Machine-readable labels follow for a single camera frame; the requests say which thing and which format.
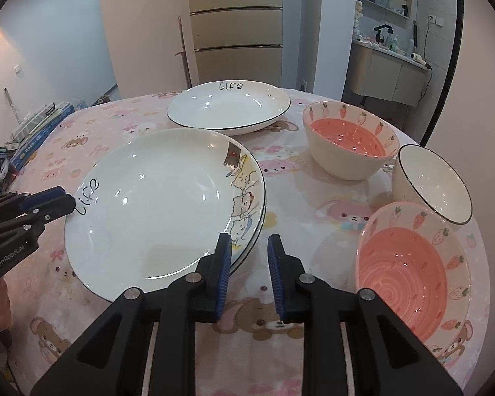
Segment white plate black rim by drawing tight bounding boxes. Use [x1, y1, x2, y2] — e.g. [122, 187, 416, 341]
[226, 139, 269, 275]
[167, 80, 292, 135]

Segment pink cartoon print tablecloth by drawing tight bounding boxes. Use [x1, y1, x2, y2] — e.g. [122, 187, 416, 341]
[8, 86, 491, 396]

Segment pink strawberry print bowl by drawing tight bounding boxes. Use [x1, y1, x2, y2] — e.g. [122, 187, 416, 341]
[355, 201, 473, 343]
[302, 101, 398, 181]

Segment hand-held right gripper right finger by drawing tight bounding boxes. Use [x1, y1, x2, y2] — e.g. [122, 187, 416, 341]
[267, 234, 465, 396]

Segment white plate with cat print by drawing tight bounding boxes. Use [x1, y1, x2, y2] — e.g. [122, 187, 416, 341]
[64, 128, 266, 303]

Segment clear plastic box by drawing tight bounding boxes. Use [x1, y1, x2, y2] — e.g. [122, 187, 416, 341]
[10, 101, 72, 142]

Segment white bowl black rim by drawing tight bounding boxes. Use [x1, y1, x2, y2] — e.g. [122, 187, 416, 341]
[392, 144, 473, 226]

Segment black door frame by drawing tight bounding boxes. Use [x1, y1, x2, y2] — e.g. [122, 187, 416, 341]
[421, 0, 465, 147]

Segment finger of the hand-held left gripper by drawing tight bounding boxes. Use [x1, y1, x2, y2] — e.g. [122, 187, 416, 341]
[0, 195, 77, 240]
[0, 187, 66, 216]

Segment white hair dryer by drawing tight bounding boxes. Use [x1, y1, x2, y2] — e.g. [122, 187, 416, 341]
[410, 51, 434, 71]

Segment black faucet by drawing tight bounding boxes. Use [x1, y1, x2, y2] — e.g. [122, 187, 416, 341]
[373, 25, 395, 46]

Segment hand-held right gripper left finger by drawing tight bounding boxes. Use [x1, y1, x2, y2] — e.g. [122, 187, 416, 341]
[30, 233, 233, 396]

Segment beige bathroom vanity cabinet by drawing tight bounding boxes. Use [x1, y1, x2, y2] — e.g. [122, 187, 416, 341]
[342, 41, 432, 108]

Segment beige refrigerator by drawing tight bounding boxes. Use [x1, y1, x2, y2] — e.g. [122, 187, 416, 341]
[187, 0, 284, 90]

